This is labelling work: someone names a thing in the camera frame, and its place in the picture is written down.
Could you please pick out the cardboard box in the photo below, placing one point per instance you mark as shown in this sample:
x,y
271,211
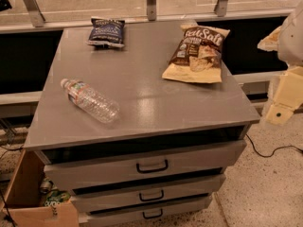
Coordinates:
x,y
24,199

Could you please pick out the grey drawer cabinet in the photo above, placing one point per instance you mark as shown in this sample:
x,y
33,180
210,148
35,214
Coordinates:
x,y
154,113

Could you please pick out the metal can in box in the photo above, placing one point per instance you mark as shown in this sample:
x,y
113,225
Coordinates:
x,y
46,186

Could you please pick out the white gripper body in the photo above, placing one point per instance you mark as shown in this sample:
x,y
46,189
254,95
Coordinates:
x,y
292,40

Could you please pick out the green package in box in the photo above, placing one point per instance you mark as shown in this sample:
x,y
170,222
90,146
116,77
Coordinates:
x,y
56,197

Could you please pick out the blue chip bag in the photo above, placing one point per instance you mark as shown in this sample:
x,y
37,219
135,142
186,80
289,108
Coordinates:
x,y
107,32

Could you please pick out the top grey drawer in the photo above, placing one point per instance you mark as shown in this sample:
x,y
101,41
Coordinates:
x,y
146,165

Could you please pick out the grey drawer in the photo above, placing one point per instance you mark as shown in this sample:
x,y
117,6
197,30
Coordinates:
x,y
149,211
115,196
146,165

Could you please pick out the clear plastic water bottle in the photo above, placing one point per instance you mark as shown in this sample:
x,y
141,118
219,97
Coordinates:
x,y
99,106

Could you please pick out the left metal railing post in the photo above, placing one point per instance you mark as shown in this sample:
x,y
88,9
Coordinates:
x,y
35,15

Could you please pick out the right metal railing post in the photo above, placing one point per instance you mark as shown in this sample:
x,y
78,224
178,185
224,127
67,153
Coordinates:
x,y
221,8

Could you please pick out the middle grey drawer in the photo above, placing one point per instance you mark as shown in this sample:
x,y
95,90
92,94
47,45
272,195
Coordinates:
x,y
115,196

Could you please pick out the brown sea salt chip bag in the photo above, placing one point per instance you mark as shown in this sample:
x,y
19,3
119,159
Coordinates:
x,y
198,57

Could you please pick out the middle metal railing post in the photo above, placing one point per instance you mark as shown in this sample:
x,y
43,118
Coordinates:
x,y
151,10

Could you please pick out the bottom grey drawer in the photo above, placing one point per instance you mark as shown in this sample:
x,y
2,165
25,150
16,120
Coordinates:
x,y
149,211

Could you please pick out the metal railing post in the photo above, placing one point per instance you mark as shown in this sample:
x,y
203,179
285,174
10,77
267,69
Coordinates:
x,y
151,10
35,15
221,8

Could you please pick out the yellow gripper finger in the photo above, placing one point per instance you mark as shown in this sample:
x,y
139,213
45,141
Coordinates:
x,y
270,42
287,96

